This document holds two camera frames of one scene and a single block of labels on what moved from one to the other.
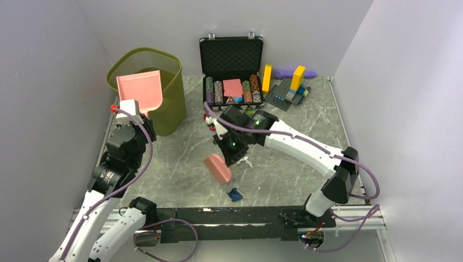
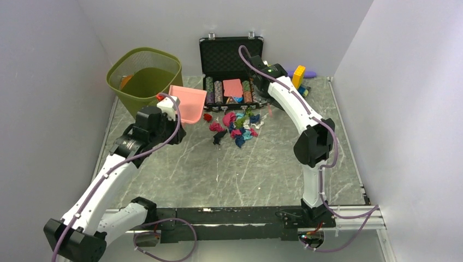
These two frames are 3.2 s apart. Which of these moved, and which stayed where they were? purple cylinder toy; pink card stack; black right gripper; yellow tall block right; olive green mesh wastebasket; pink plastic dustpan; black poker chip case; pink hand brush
Moved: black right gripper; pink plastic dustpan; pink hand brush
Stayed: purple cylinder toy; yellow tall block right; black poker chip case; olive green mesh wastebasket; pink card stack
